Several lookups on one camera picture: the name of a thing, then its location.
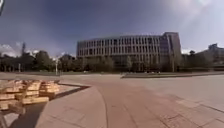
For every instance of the large curved grey building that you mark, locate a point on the large curved grey building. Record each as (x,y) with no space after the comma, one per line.
(133,46)

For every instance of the reddish paved plaza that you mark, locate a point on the reddish paved plaza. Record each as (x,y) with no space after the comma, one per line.
(133,103)

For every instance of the low raised planter kerb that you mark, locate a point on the low raised planter kerb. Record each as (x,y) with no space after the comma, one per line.
(166,75)

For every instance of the pale pole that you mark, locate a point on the pale pole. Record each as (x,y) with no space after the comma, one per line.
(56,66)

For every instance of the row of trees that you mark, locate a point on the row of trees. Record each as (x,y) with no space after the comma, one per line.
(43,61)

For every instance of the stack of wooden benches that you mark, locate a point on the stack of wooden benches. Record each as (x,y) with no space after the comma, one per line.
(28,93)

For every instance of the dark tower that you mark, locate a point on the dark tower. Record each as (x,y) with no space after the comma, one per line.
(23,48)

